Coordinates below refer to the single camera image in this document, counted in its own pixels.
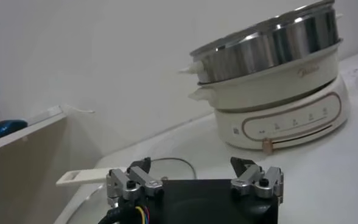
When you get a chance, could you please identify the glass lid with white handle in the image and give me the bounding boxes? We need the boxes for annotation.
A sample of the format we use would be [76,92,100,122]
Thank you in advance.
[54,157,198,224]

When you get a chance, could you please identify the white side desk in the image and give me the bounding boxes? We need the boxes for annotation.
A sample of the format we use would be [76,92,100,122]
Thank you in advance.
[0,113,104,224]

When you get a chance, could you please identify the cream cooker pot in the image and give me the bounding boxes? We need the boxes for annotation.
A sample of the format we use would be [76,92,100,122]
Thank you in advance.
[188,39,343,111]

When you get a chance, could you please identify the cream electric cooker base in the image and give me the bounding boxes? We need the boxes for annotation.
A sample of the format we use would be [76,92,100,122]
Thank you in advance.
[214,74,351,155]

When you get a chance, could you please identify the stainless steel steamer basket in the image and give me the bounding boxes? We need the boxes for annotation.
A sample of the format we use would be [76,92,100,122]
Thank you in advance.
[178,0,343,85]

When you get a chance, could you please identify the blue computer mouse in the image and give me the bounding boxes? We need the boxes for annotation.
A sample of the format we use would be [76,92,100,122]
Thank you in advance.
[0,119,29,144]

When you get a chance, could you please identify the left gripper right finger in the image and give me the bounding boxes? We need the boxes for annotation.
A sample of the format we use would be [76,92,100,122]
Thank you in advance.
[230,156,285,203]

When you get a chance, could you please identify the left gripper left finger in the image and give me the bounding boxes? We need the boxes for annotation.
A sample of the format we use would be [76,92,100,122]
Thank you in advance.
[105,156,165,208]

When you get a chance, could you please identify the thin white cable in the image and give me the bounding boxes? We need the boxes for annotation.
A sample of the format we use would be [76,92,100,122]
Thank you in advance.
[61,103,96,114]

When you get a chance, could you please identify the black left gripper cable bundle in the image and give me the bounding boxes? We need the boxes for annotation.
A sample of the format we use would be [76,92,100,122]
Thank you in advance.
[98,203,151,224]

